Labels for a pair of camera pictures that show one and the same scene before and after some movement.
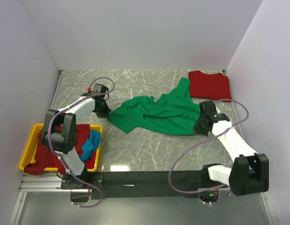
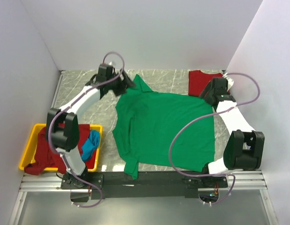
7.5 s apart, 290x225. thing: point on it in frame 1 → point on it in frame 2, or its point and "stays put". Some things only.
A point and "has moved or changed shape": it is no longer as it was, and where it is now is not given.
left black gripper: (104, 114) → (124, 84)
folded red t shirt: (209, 86) stays put
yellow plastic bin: (28, 156) stays put
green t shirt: (178, 112) has moved or changed shape
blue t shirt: (91, 144) stays put
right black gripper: (197, 130) → (207, 89)
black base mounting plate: (142, 184) stays put
